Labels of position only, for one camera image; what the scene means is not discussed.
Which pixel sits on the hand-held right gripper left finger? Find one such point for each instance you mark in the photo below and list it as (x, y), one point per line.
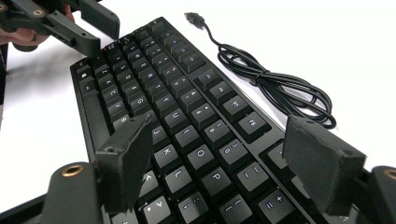
(124, 168)

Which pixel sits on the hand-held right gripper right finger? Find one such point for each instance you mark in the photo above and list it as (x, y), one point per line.
(323, 165)

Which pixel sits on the black computer keyboard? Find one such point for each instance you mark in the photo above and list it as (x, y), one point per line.
(193, 124)

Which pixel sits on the dark metal frame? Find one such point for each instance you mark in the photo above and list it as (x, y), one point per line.
(3, 74)

